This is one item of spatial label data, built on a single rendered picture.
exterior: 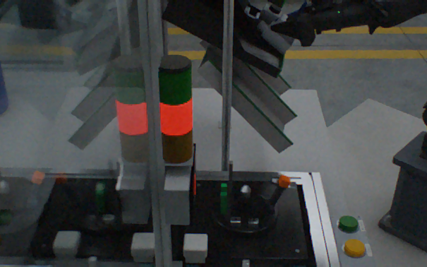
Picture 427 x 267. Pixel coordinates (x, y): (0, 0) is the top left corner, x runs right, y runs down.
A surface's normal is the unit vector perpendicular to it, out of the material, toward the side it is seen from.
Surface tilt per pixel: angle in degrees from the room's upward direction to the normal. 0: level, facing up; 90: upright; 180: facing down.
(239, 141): 0
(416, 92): 0
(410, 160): 0
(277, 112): 90
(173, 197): 90
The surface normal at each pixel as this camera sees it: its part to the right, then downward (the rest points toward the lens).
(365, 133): 0.00, -0.84
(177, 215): -0.02, 0.55
